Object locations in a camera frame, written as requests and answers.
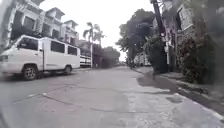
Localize white slatted fence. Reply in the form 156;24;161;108
79;54;93;68

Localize palm trees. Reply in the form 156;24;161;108
82;21;107;69

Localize grey concrete road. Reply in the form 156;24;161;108
0;65;224;128

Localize large dark tree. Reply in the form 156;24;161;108
115;8;156;66

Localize dark utility pole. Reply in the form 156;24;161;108
149;0;171;74

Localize white van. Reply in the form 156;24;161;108
0;34;82;81

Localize grey concrete sidewalk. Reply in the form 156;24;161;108
134;66;224;122

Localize building with barred window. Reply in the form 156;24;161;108
161;0;224;73

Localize bushes beside building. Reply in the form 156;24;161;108
143;33;224;85

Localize multi-storey building with balconies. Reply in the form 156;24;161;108
0;0;80;51

